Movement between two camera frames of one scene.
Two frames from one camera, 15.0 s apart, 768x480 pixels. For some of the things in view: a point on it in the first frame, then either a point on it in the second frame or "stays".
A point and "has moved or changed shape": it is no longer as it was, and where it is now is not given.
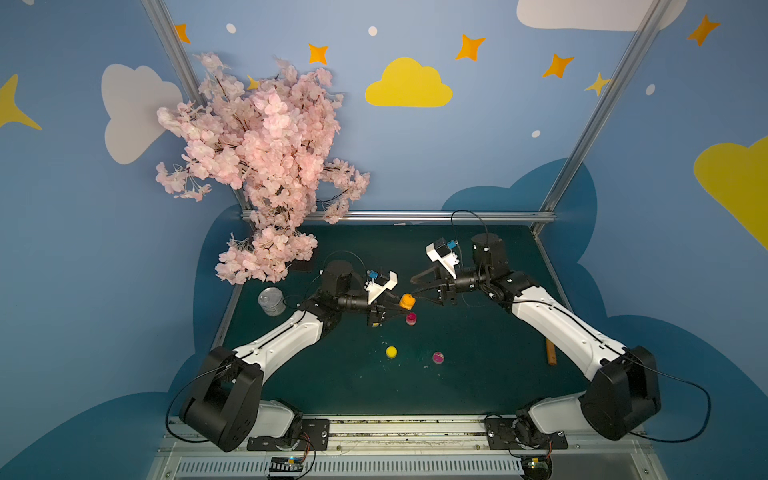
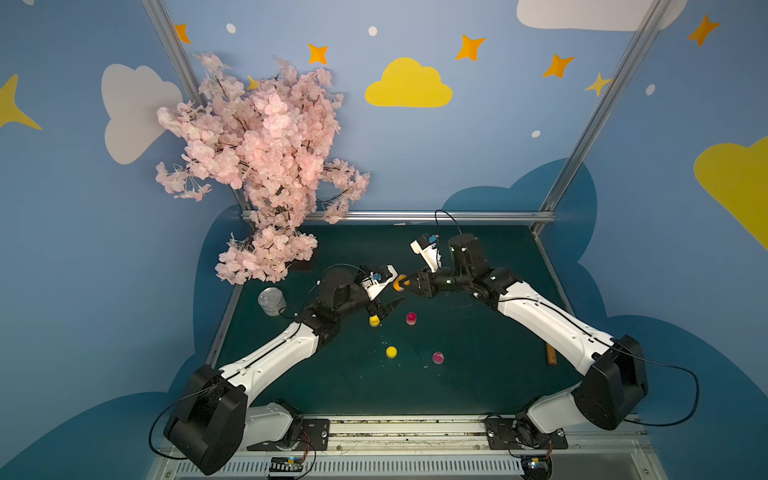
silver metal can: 271,300 stays
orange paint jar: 407,301 has moved or changed shape
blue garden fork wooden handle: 552,353 stays
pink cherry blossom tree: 271,143 stays
